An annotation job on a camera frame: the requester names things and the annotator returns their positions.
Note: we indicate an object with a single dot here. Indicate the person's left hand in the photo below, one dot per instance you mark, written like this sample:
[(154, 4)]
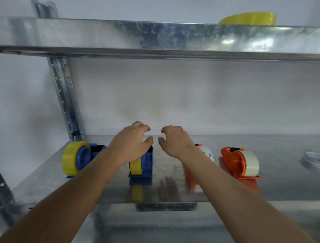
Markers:
[(130, 145)]

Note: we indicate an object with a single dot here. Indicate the person's right hand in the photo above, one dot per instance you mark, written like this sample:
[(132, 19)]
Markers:
[(178, 142)]

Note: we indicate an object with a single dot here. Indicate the yellow tape roll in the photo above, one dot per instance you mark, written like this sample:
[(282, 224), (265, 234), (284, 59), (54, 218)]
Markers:
[(135, 166), (247, 18), (68, 160)]

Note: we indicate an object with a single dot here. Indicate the blue tape dispenser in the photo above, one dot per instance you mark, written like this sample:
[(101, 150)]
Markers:
[(96, 150), (147, 162)]

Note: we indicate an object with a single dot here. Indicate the white tape core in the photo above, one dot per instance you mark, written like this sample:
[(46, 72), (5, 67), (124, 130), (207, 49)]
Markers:
[(208, 152), (312, 161)]

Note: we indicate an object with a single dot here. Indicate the person's left forearm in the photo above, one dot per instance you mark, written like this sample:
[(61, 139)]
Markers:
[(62, 202)]

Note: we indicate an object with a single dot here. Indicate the person's right forearm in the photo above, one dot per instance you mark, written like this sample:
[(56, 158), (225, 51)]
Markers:
[(245, 205)]

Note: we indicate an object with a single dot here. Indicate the galvanized metal shelving rack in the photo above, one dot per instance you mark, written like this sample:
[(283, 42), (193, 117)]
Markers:
[(125, 35)]

